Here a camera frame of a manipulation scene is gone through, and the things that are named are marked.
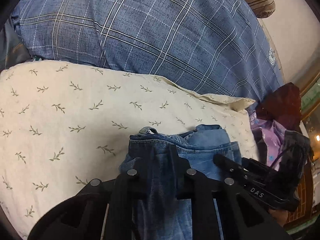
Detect light blue denim jeans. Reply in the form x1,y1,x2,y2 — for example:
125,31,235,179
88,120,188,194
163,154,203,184
119,124,241,239

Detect right hand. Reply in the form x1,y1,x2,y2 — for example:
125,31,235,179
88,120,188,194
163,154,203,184
268,209,289,227

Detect purple pink shirt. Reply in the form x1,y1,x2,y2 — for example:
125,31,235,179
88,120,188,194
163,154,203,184
249,112,286,167

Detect dark red headboard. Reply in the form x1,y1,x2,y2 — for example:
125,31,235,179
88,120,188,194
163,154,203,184
255,83,302,132

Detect cream leaf print bedsheet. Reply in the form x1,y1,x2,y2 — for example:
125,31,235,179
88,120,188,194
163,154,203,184
1,60,258,239

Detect blue plaid quilt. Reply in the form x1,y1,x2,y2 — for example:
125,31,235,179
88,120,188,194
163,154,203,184
11,0,284,101

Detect black cable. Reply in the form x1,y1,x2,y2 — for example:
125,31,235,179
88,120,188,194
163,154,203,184
269,144,308,170

